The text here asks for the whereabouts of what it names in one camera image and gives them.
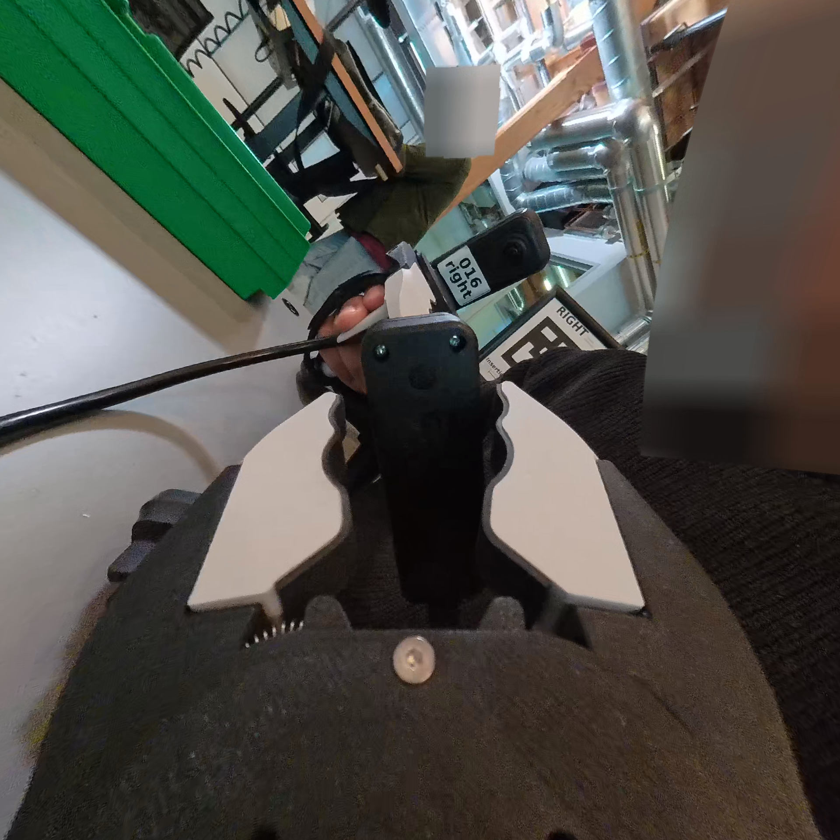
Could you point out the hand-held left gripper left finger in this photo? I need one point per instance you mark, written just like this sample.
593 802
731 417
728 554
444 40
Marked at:
275 505

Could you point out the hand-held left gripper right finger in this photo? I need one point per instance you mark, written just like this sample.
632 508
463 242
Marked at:
564 512

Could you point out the black power strip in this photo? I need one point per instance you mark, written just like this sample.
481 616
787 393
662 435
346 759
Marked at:
420 459

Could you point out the person's right forearm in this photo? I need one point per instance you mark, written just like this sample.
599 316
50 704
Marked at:
564 394

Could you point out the wood-edged standing desk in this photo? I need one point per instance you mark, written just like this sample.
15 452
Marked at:
354 85

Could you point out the person's right hand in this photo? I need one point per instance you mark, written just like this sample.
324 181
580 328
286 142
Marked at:
351 364

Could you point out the silver pipe cluster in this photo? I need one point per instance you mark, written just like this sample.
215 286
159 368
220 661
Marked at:
623 164

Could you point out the green plastic bin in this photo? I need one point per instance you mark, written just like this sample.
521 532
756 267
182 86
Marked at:
131 131

